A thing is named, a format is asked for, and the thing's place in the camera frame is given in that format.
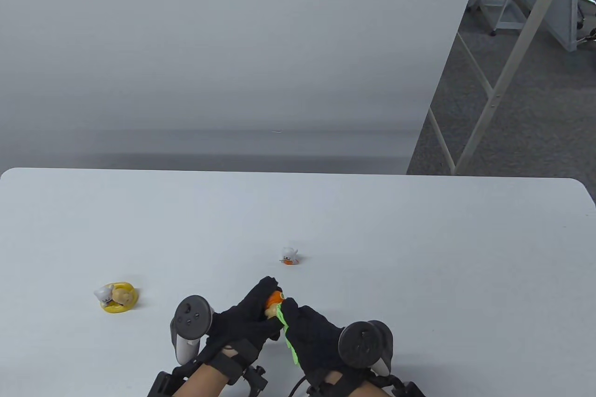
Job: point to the black hand controller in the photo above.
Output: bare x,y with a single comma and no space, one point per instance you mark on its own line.
363,343
193,318

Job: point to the large white backdrop board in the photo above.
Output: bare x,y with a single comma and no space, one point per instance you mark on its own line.
233,52

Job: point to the black right hand controller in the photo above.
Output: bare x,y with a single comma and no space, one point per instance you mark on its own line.
363,343

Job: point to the orange capped dog ornament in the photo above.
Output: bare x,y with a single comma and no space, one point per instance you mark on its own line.
274,299

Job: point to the person's left hand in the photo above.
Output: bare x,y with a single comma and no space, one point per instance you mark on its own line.
242,322

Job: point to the person's right forearm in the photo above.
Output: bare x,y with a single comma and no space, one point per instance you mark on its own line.
370,390

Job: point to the person's left forearm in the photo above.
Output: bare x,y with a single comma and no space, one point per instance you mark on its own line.
200,383

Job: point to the person's right hand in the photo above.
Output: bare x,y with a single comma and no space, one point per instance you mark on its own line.
312,332

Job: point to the small white cat ornament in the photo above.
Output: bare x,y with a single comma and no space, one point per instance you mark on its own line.
288,255

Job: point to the white metal support frame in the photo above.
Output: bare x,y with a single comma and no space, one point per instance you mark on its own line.
517,52

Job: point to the green dusting cloth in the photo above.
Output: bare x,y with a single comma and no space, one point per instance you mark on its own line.
292,353

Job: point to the black left hand controller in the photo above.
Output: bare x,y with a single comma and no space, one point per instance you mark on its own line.
193,318

